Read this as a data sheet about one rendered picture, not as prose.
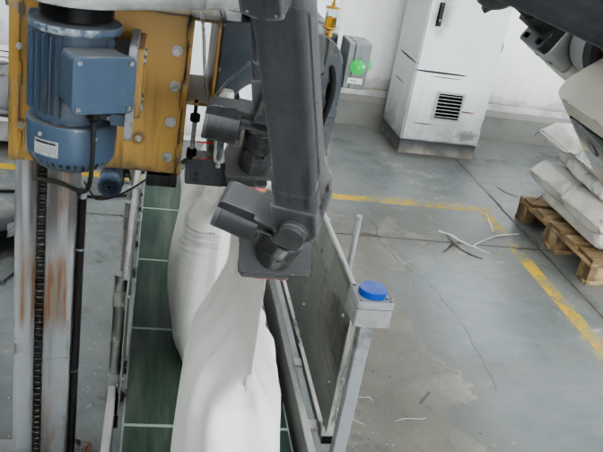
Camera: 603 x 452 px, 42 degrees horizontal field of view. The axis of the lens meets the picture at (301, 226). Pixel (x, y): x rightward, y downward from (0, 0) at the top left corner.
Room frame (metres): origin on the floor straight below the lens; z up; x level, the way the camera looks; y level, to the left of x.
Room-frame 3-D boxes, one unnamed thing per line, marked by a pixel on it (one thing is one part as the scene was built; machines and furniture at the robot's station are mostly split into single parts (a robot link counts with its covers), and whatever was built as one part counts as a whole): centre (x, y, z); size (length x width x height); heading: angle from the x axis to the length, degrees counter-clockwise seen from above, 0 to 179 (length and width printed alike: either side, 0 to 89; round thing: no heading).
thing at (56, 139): (1.28, 0.42, 1.21); 0.15 x 0.15 x 0.25
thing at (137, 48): (1.37, 0.36, 1.23); 0.28 x 0.07 x 0.16; 13
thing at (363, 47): (1.55, -0.05, 1.29); 0.08 x 0.05 x 0.09; 13
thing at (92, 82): (1.20, 0.36, 1.25); 0.10 x 0.08 x 0.12; 128
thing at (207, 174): (1.48, 0.21, 1.04); 0.08 x 0.06 x 0.05; 103
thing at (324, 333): (2.13, -0.05, 0.54); 1.05 x 0.02 x 0.41; 13
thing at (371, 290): (1.44, -0.17, 0.84); 0.06 x 0.06 x 0.02
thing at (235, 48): (1.63, 0.12, 1.21); 0.30 x 0.25 x 0.30; 13
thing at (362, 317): (1.44, -0.17, 0.81); 0.08 x 0.08 x 0.06; 13
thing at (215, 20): (1.55, 0.26, 1.26); 0.22 x 0.05 x 0.16; 13
